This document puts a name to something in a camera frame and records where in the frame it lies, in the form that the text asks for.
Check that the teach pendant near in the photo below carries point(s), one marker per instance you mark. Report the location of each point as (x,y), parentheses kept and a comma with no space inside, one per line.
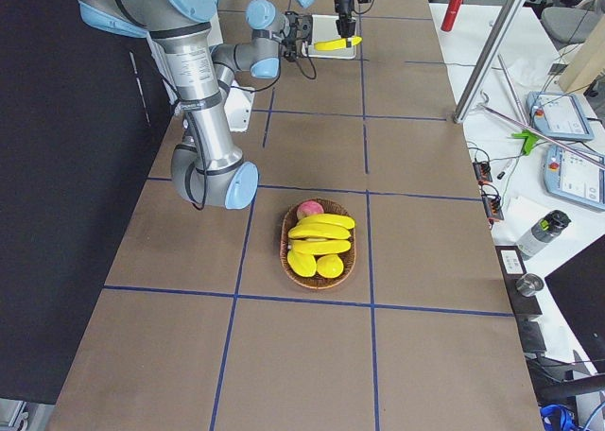
(570,177)

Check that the black monitor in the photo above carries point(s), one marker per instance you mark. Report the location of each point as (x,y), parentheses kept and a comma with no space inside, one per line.
(577,288)

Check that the teach pendant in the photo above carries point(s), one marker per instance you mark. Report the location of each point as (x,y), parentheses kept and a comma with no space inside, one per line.
(570,177)
(559,114)

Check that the aluminium frame post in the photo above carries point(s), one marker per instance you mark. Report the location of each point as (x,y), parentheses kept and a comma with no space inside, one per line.
(488,53)

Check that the white bear-print tray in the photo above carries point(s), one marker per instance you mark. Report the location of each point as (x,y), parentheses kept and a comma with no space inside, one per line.
(324,29)

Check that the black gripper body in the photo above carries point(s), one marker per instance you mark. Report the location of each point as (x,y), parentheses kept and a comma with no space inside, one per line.
(343,4)
(297,28)

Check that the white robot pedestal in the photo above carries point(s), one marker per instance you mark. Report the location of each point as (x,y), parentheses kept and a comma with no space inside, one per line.
(238,106)

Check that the small metal cup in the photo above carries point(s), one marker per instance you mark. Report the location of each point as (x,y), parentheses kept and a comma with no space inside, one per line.
(529,284)

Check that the yellow banana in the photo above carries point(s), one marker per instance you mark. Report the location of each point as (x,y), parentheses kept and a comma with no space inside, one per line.
(336,44)
(343,221)
(320,247)
(319,230)

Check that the teach pendant far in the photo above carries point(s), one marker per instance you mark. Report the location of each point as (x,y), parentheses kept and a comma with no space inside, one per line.
(559,114)

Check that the metal reacher grabber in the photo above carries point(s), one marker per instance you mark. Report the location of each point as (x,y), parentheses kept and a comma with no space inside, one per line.
(526,127)

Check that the pink red apple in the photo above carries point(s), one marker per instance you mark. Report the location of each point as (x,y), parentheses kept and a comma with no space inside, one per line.
(309,208)

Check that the grey water bottle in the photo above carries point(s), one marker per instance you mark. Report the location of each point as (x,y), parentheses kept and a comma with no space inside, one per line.
(543,232)

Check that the red bottle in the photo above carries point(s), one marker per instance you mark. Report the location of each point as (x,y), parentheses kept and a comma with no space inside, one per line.
(450,15)

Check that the yellow star fruit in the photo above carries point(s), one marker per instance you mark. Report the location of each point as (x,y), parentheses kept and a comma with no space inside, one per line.
(303,264)

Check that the brown wicker basket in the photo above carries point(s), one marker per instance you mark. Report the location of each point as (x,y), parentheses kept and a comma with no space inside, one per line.
(316,282)

